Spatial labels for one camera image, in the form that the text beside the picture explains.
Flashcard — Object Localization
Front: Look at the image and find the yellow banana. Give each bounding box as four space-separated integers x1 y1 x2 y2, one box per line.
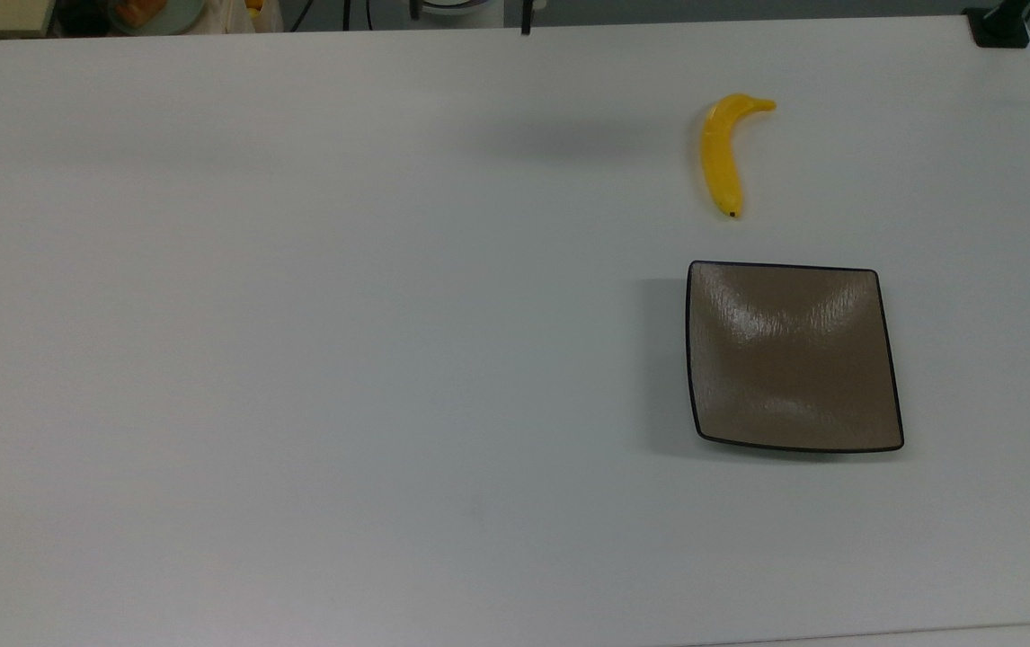
700 93 777 219

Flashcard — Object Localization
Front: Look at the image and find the square brown ceramic plate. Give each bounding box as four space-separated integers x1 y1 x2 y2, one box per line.
685 260 906 453

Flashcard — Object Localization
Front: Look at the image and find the grey bowl with orange food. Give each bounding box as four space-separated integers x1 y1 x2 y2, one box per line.
109 0 207 37

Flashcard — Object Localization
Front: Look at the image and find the black table clamp mount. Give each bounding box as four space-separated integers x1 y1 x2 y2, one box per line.
963 0 1030 49

